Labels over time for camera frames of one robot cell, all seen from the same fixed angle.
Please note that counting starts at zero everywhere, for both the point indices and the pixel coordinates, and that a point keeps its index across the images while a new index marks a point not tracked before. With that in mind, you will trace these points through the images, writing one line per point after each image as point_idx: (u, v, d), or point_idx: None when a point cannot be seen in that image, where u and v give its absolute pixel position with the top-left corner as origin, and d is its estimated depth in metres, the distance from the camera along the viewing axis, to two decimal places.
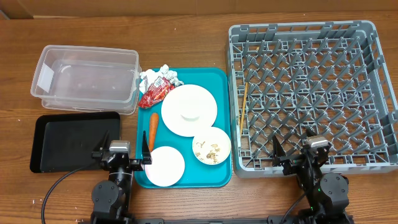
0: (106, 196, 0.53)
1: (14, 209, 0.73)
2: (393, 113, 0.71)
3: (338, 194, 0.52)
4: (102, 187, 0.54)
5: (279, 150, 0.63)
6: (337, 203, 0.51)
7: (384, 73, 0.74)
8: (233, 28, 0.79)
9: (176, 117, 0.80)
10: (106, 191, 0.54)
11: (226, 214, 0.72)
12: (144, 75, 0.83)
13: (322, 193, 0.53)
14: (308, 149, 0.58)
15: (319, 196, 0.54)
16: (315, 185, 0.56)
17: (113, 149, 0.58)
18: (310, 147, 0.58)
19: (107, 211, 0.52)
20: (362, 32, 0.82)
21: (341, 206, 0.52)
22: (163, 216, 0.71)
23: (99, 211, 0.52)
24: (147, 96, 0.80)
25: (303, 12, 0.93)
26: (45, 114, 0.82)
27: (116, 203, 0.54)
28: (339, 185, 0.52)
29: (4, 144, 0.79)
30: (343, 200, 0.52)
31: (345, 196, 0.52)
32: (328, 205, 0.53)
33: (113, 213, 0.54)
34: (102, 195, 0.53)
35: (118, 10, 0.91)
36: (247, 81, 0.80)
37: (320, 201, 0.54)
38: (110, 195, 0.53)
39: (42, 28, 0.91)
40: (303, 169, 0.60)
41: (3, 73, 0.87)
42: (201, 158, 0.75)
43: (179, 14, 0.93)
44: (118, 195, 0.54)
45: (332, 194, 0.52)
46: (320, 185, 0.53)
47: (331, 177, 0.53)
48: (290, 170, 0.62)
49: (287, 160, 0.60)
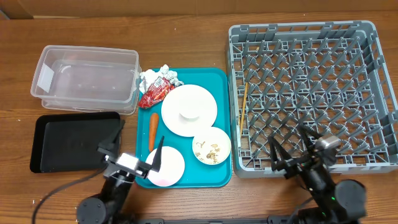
0: (92, 216, 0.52)
1: (14, 209, 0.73)
2: (393, 113, 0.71)
3: (355, 205, 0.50)
4: (87, 205, 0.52)
5: (285, 155, 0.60)
6: (354, 213, 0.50)
7: (384, 73, 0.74)
8: (233, 28, 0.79)
9: (176, 117, 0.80)
10: (92, 209, 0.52)
11: (226, 214, 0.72)
12: (146, 76, 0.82)
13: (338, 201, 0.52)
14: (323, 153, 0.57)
15: (333, 205, 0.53)
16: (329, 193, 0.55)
17: (119, 165, 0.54)
18: (325, 150, 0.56)
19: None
20: (362, 32, 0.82)
21: (357, 216, 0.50)
22: (163, 216, 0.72)
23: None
24: (147, 96, 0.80)
25: (303, 13, 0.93)
26: (45, 114, 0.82)
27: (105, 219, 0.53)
28: (357, 196, 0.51)
29: (5, 144, 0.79)
30: (361, 209, 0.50)
31: (362, 208, 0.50)
32: (342, 215, 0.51)
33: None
34: (89, 213, 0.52)
35: (118, 10, 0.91)
36: (247, 81, 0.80)
37: (333, 209, 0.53)
38: (97, 214, 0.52)
39: (43, 28, 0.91)
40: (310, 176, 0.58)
41: (3, 73, 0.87)
42: (201, 158, 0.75)
43: (179, 14, 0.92)
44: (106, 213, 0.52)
45: (348, 205, 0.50)
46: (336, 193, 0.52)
47: (349, 185, 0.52)
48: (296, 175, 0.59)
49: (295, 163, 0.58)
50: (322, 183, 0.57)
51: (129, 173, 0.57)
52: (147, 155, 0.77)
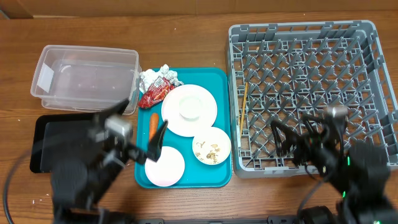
0: (69, 178, 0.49)
1: (14, 209, 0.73)
2: (393, 113, 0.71)
3: (375, 164, 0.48)
4: (66, 167, 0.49)
5: (286, 130, 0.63)
6: (376, 173, 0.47)
7: (384, 73, 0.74)
8: (233, 28, 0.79)
9: (176, 117, 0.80)
10: (71, 171, 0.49)
11: (226, 214, 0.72)
12: (146, 78, 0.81)
13: (357, 161, 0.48)
14: (335, 123, 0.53)
15: (353, 172, 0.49)
16: (344, 162, 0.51)
17: (109, 126, 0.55)
18: (333, 116, 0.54)
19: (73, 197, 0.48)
20: (362, 32, 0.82)
21: (379, 177, 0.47)
22: (163, 216, 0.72)
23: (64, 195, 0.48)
24: (147, 96, 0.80)
25: (303, 12, 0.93)
26: (45, 114, 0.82)
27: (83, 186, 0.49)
28: (375, 155, 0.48)
29: (5, 144, 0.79)
30: (384, 169, 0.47)
31: (384, 168, 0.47)
32: (362, 180, 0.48)
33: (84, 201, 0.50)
34: (66, 175, 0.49)
35: (118, 10, 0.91)
36: (247, 81, 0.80)
37: (354, 178, 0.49)
38: (78, 176, 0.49)
39: (43, 28, 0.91)
40: (319, 153, 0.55)
41: (3, 73, 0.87)
42: (201, 158, 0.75)
43: (179, 14, 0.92)
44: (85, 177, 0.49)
45: (368, 165, 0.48)
46: (352, 155, 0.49)
47: (364, 145, 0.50)
48: (305, 155, 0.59)
49: (302, 138, 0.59)
50: (333, 160, 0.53)
51: (117, 142, 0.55)
52: None
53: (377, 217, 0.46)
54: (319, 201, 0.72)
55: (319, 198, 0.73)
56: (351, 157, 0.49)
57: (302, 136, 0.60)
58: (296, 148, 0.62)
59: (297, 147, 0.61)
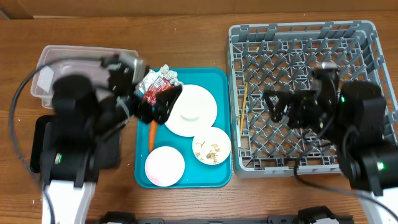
0: (67, 91, 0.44)
1: (15, 209, 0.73)
2: (393, 113, 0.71)
3: (369, 96, 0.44)
4: (64, 82, 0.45)
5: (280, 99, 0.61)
6: (371, 105, 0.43)
7: (384, 73, 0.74)
8: (233, 28, 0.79)
9: (176, 117, 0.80)
10: (69, 86, 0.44)
11: (226, 214, 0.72)
12: (146, 83, 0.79)
13: (351, 97, 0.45)
14: (327, 73, 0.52)
15: (348, 111, 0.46)
16: (337, 106, 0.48)
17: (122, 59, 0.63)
18: (320, 70, 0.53)
19: (76, 108, 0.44)
20: (362, 32, 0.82)
21: (374, 107, 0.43)
22: (163, 216, 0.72)
23: (67, 99, 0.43)
24: (148, 96, 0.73)
25: (303, 13, 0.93)
26: (45, 114, 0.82)
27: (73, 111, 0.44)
28: (368, 87, 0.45)
29: (5, 144, 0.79)
30: (379, 99, 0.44)
31: (379, 98, 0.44)
32: (356, 114, 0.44)
33: (89, 115, 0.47)
34: (66, 91, 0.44)
35: (118, 10, 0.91)
36: (247, 81, 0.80)
37: (350, 119, 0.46)
38: (81, 86, 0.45)
39: (43, 28, 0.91)
40: (311, 109, 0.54)
41: (3, 73, 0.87)
42: (201, 158, 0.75)
43: (179, 14, 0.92)
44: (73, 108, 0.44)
45: (360, 96, 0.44)
46: (345, 92, 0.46)
47: (357, 83, 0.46)
48: (298, 114, 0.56)
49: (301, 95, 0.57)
50: (325, 113, 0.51)
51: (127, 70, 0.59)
52: (146, 155, 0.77)
53: (380, 158, 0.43)
54: (319, 201, 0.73)
55: (318, 198, 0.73)
56: (344, 94, 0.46)
57: (300, 94, 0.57)
58: (289, 109, 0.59)
59: (291, 107, 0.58)
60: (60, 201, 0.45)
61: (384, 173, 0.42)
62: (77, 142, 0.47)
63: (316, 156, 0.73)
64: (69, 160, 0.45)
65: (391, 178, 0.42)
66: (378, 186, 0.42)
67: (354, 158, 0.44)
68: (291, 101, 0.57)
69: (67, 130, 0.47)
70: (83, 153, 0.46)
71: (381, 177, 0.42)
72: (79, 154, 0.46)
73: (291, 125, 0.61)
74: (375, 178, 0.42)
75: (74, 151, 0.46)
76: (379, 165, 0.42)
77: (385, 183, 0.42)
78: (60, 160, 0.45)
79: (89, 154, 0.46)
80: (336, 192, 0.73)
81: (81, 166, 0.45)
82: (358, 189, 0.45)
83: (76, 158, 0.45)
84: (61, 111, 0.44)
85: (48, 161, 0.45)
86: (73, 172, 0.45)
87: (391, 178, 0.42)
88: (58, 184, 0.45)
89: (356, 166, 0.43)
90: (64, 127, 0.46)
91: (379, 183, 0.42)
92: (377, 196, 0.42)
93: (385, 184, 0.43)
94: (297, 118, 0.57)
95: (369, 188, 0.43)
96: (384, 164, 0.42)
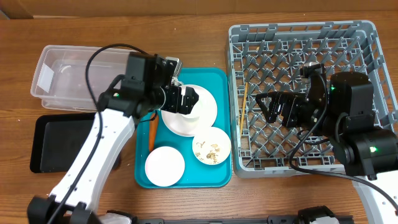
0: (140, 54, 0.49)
1: (15, 208, 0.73)
2: (393, 113, 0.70)
3: (357, 81, 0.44)
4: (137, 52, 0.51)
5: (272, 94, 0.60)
6: (359, 91, 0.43)
7: (384, 73, 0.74)
8: (232, 28, 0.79)
9: (175, 117, 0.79)
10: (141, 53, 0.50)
11: (226, 214, 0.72)
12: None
13: (340, 84, 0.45)
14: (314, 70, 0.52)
15: (339, 99, 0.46)
16: (331, 95, 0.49)
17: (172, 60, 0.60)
18: (308, 68, 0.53)
19: (143, 65, 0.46)
20: (362, 32, 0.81)
21: (362, 93, 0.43)
22: (163, 216, 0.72)
23: (138, 58, 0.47)
24: None
25: (303, 12, 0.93)
26: (45, 114, 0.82)
27: (139, 67, 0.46)
28: (356, 76, 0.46)
29: (5, 144, 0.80)
30: (366, 84, 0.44)
31: (366, 83, 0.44)
32: (346, 100, 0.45)
33: (148, 78, 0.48)
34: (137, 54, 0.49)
35: (117, 10, 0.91)
36: (247, 81, 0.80)
37: (341, 106, 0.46)
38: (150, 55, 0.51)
39: (43, 28, 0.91)
40: (305, 106, 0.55)
41: (3, 73, 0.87)
42: (201, 158, 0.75)
43: (179, 14, 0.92)
44: (143, 62, 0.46)
45: (348, 81, 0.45)
46: (335, 81, 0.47)
47: (346, 73, 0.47)
48: (293, 112, 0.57)
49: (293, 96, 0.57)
50: (318, 109, 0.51)
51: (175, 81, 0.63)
52: (147, 155, 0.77)
53: (373, 143, 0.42)
54: (319, 201, 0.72)
55: (318, 198, 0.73)
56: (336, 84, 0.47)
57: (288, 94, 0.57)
58: (282, 107, 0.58)
59: (285, 105, 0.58)
60: (110, 121, 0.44)
61: (377, 156, 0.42)
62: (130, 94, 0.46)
63: (316, 156, 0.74)
64: (122, 99, 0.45)
65: (382, 160, 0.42)
66: (372, 170, 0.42)
67: (346, 143, 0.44)
68: (282, 99, 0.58)
69: (127, 82, 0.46)
70: (134, 99, 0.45)
71: (374, 160, 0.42)
72: (132, 98, 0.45)
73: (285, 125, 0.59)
74: (368, 161, 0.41)
75: (124, 98, 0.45)
76: (372, 149, 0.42)
77: (377, 165, 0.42)
78: (117, 96, 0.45)
79: (138, 101, 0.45)
80: (336, 192, 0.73)
81: (131, 104, 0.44)
82: (352, 173, 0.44)
83: (128, 100, 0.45)
84: (130, 61, 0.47)
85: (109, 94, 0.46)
86: (122, 110, 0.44)
87: (382, 161, 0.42)
88: (110, 113, 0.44)
89: (349, 151, 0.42)
90: (127, 78, 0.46)
91: (372, 165, 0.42)
92: (370, 179, 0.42)
93: (376, 167, 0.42)
94: (291, 116, 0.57)
95: (362, 173, 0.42)
96: (377, 147, 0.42)
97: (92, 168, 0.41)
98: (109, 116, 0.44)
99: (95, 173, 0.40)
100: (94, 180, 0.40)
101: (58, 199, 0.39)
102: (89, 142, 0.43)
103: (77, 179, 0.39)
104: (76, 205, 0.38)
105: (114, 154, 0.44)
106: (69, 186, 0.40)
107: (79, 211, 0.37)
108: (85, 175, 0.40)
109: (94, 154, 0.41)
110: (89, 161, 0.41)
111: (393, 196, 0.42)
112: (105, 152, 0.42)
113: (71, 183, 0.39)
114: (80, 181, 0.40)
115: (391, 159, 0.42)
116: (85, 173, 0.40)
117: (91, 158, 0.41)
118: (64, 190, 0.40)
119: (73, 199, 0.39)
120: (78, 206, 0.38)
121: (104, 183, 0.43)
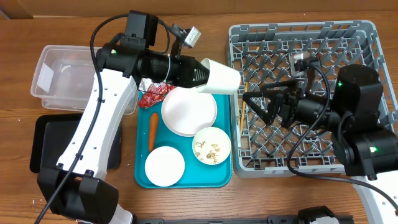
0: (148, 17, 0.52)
1: (15, 208, 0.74)
2: (393, 113, 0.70)
3: (366, 80, 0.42)
4: None
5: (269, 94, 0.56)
6: (369, 90, 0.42)
7: (384, 73, 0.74)
8: (233, 28, 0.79)
9: (175, 103, 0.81)
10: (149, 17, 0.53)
11: (226, 214, 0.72)
12: (189, 39, 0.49)
13: (349, 83, 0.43)
14: (311, 62, 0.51)
15: (346, 98, 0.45)
16: (337, 91, 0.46)
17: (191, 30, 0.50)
18: (303, 62, 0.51)
19: (144, 24, 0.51)
20: (362, 32, 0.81)
21: (370, 93, 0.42)
22: (163, 216, 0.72)
23: (138, 14, 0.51)
24: (147, 96, 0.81)
25: (303, 12, 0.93)
26: (45, 113, 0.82)
27: (142, 30, 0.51)
28: (365, 73, 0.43)
29: (5, 144, 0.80)
30: (375, 84, 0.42)
31: (375, 82, 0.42)
32: (354, 99, 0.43)
33: (148, 39, 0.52)
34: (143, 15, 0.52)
35: (117, 10, 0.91)
36: (247, 81, 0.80)
37: (347, 104, 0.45)
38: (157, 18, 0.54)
39: (42, 28, 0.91)
40: (303, 102, 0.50)
41: (3, 73, 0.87)
42: (201, 158, 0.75)
43: (178, 14, 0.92)
44: (143, 23, 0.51)
45: (357, 81, 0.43)
46: (342, 77, 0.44)
47: (355, 68, 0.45)
48: (295, 112, 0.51)
49: (286, 94, 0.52)
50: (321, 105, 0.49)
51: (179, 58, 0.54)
52: (147, 155, 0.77)
53: (373, 143, 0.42)
54: (319, 201, 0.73)
55: (318, 198, 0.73)
56: (344, 82, 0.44)
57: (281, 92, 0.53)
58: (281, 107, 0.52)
59: (283, 106, 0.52)
60: (111, 84, 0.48)
61: (376, 156, 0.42)
62: (129, 49, 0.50)
63: (316, 156, 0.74)
64: (120, 57, 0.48)
65: (382, 160, 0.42)
66: (372, 170, 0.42)
67: (346, 143, 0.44)
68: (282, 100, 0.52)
69: (129, 39, 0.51)
70: (132, 55, 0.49)
71: (374, 160, 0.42)
72: (130, 55, 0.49)
73: (284, 126, 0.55)
74: (368, 161, 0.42)
75: (122, 54, 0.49)
76: (372, 149, 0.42)
77: (377, 165, 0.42)
78: (115, 53, 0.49)
79: (137, 57, 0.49)
80: (336, 192, 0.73)
81: (130, 63, 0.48)
82: (351, 173, 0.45)
83: (127, 57, 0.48)
84: (132, 21, 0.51)
85: (111, 45, 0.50)
86: (123, 68, 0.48)
87: (382, 162, 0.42)
88: (109, 73, 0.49)
89: (349, 152, 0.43)
90: (127, 35, 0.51)
91: (372, 166, 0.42)
92: (370, 179, 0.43)
93: (377, 167, 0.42)
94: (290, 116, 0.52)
95: (362, 173, 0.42)
96: (377, 147, 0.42)
97: (95, 137, 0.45)
98: (108, 77, 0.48)
99: (99, 142, 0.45)
100: (99, 147, 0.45)
101: (64, 168, 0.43)
102: (92, 105, 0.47)
103: (81, 149, 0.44)
104: (83, 173, 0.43)
105: (115, 123, 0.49)
106: (74, 156, 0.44)
107: (89, 178, 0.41)
108: (89, 142, 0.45)
109: (96, 122, 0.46)
110: (93, 126, 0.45)
111: (393, 196, 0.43)
112: (107, 116, 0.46)
113: (77, 154, 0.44)
114: (84, 149, 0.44)
115: (392, 160, 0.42)
116: (89, 142, 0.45)
117: (93, 128, 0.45)
118: (70, 158, 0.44)
119: (80, 168, 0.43)
120: (86, 175, 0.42)
121: (110, 145, 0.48)
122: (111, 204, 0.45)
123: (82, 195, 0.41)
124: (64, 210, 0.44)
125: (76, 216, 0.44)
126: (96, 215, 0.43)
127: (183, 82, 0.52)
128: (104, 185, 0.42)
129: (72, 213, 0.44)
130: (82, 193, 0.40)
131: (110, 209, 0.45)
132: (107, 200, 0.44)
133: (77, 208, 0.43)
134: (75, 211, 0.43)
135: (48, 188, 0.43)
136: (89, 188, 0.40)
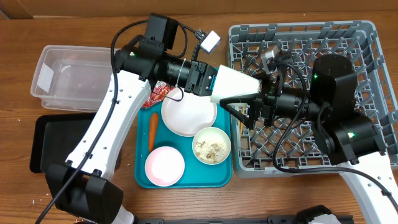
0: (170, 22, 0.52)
1: (14, 209, 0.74)
2: (393, 113, 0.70)
3: (339, 70, 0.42)
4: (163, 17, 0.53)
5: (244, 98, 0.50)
6: (343, 82, 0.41)
7: (384, 73, 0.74)
8: (233, 28, 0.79)
9: (181, 104, 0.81)
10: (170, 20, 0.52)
11: (226, 214, 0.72)
12: (205, 44, 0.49)
13: (324, 77, 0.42)
14: (284, 60, 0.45)
15: (322, 88, 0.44)
16: (313, 83, 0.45)
17: (212, 35, 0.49)
18: (272, 61, 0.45)
19: (165, 28, 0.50)
20: (362, 32, 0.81)
21: (344, 85, 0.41)
22: (163, 216, 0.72)
23: (159, 18, 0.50)
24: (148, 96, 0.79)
25: (303, 13, 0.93)
26: (45, 113, 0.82)
27: (163, 35, 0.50)
28: (339, 63, 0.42)
29: (5, 144, 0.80)
30: (349, 74, 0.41)
31: (348, 72, 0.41)
32: (331, 93, 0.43)
33: (167, 43, 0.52)
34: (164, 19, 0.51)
35: (118, 10, 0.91)
36: None
37: (324, 94, 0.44)
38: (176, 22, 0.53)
39: (42, 28, 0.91)
40: (280, 99, 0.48)
41: (3, 73, 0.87)
42: (201, 158, 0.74)
43: (179, 14, 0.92)
44: (164, 28, 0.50)
45: (332, 72, 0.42)
46: (317, 69, 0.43)
47: (330, 56, 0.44)
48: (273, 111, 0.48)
49: (264, 96, 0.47)
50: (297, 98, 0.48)
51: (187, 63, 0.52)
52: (147, 155, 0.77)
53: (351, 129, 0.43)
54: (319, 201, 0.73)
55: (318, 198, 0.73)
56: (318, 73, 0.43)
57: (258, 94, 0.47)
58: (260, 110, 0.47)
59: (263, 109, 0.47)
60: (125, 86, 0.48)
61: (355, 141, 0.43)
62: (147, 53, 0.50)
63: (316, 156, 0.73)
64: (139, 60, 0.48)
65: (361, 144, 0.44)
66: (353, 154, 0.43)
67: (328, 131, 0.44)
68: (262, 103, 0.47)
69: (147, 42, 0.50)
70: (150, 60, 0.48)
71: (354, 144, 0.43)
72: (148, 58, 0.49)
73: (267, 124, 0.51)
74: (348, 146, 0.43)
75: (141, 58, 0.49)
76: (349, 134, 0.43)
77: (357, 149, 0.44)
78: (134, 56, 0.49)
79: (156, 61, 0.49)
80: (336, 192, 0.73)
81: (147, 66, 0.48)
82: (334, 161, 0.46)
83: (145, 60, 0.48)
84: (153, 23, 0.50)
85: (129, 47, 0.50)
86: (140, 71, 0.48)
87: (361, 145, 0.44)
88: (127, 74, 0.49)
89: (329, 140, 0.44)
90: (146, 38, 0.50)
91: (352, 150, 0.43)
92: (353, 163, 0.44)
93: (357, 150, 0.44)
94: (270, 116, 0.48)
95: (345, 159, 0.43)
96: (354, 132, 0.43)
97: (107, 138, 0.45)
98: (124, 78, 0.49)
99: (110, 142, 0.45)
100: (109, 148, 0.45)
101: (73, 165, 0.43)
102: (106, 105, 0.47)
103: (91, 148, 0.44)
104: (91, 173, 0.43)
105: (127, 126, 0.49)
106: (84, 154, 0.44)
107: (96, 178, 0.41)
108: (100, 142, 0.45)
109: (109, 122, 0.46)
110: (106, 126, 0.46)
111: (377, 177, 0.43)
112: (119, 115, 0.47)
113: (87, 152, 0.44)
114: (94, 149, 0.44)
115: (370, 142, 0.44)
116: (99, 142, 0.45)
117: (105, 129, 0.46)
118: (79, 157, 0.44)
119: (87, 167, 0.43)
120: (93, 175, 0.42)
121: (120, 147, 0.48)
122: (114, 206, 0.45)
123: (87, 194, 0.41)
124: (68, 206, 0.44)
125: (79, 213, 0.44)
126: (98, 216, 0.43)
127: (189, 88, 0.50)
128: (111, 185, 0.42)
129: (76, 211, 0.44)
130: (88, 191, 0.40)
131: (113, 211, 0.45)
132: (111, 201, 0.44)
133: (79, 206, 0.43)
134: (79, 208, 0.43)
135: (55, 183, 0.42)
136: (95, 187, 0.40)
